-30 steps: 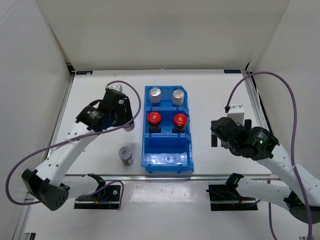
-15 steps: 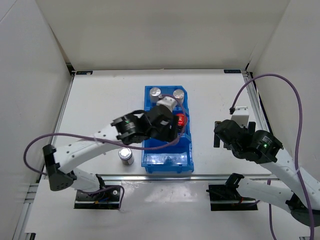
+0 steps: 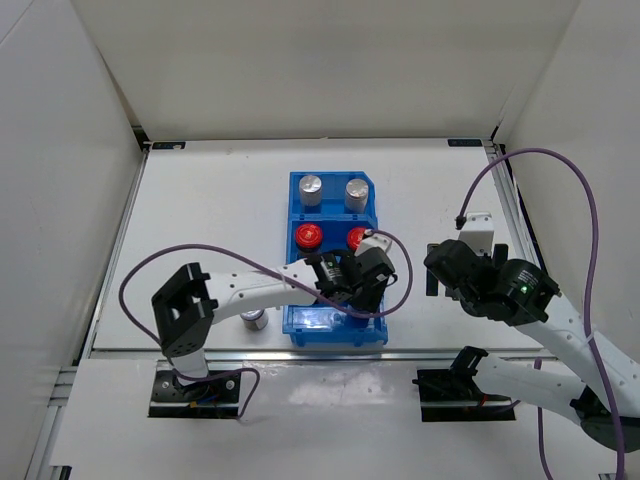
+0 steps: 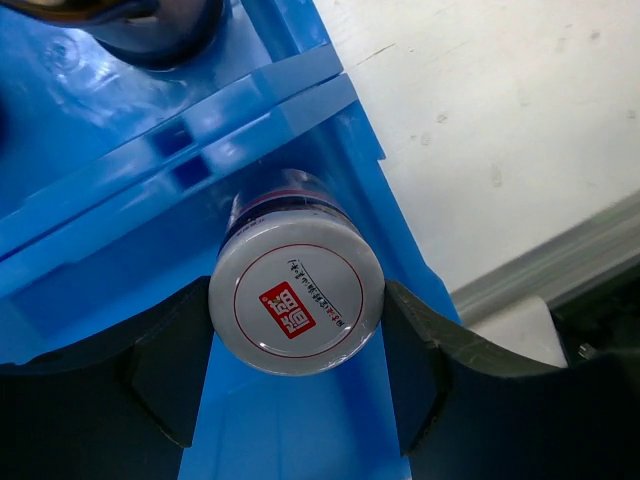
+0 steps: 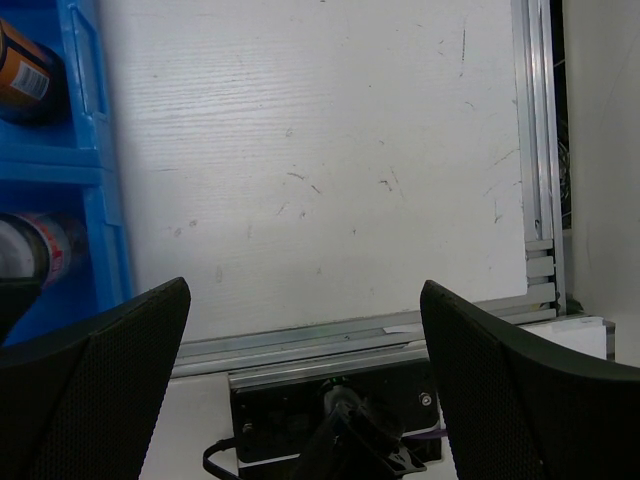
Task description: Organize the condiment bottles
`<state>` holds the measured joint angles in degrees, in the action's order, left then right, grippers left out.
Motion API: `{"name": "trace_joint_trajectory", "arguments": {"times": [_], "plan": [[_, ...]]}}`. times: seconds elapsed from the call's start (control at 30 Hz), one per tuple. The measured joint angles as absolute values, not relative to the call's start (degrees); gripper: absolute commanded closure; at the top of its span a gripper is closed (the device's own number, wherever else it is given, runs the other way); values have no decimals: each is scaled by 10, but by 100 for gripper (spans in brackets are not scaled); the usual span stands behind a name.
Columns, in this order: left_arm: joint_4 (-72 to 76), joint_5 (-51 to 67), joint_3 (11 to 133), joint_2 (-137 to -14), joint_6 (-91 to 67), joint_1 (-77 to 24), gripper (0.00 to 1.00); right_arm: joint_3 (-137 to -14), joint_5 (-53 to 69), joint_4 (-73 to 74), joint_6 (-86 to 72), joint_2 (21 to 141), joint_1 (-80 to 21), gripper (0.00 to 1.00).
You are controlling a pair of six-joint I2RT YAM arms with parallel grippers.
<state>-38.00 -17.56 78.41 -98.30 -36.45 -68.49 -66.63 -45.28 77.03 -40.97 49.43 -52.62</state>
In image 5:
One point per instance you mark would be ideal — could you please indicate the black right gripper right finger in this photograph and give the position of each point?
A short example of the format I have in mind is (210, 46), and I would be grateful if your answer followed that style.
(518, 406)

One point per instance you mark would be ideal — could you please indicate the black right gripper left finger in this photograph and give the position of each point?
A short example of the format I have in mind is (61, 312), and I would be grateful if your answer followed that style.
(82, 401)

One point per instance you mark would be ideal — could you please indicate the red-lid sauce jar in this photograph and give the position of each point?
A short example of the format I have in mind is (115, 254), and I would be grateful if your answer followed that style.
(42, 247)
(34, 88)

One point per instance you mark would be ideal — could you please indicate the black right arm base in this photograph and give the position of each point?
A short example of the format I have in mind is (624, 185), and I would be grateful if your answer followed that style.
(337, 422)

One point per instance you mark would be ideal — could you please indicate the blue three-compartment plastic bin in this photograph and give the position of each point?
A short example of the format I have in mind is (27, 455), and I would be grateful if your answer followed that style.
(69, 167)

